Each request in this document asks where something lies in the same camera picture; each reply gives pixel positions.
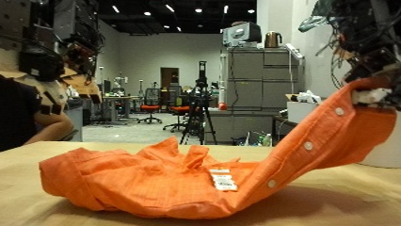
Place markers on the orange button-up shirt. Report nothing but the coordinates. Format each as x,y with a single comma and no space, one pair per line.
158,188

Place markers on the green potted plant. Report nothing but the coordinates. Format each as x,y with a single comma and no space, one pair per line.
310,22

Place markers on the person in dark shirt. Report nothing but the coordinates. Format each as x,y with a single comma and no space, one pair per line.
14,116

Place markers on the white power strip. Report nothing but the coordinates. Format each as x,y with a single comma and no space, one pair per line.
294,51

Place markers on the grey counter with black top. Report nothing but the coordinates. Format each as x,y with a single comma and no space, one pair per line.
74,119

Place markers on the crumpled white paper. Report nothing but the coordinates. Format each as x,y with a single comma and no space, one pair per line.
307,97

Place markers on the long wooden work desk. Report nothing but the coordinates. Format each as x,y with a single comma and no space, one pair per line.
118,98

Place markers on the copper electric kettle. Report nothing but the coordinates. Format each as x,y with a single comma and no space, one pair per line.
271,40

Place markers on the white storage box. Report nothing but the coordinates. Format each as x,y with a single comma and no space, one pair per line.
298,113

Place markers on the tall grey drawer cabinet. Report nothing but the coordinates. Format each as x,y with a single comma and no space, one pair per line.
258,81

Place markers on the orange office chair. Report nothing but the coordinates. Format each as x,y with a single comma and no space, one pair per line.
149,107
178,109

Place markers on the brown door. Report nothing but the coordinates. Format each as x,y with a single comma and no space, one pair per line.
167,78

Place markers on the grey box monitor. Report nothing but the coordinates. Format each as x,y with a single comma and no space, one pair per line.
239,34

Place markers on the black side table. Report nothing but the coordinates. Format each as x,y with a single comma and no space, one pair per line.
283,125

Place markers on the large white plant pot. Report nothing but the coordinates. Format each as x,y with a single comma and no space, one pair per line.
386,153

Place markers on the green plastic bottles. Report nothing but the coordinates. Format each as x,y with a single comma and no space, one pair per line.
266,140

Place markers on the red ball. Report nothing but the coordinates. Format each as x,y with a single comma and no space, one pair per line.
221,106

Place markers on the low grey cabinet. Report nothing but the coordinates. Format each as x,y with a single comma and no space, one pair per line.
237,125

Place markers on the white barcode price tag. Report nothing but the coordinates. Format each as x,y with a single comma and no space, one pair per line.
222,180

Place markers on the black camera tripod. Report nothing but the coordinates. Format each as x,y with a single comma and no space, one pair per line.
199,94

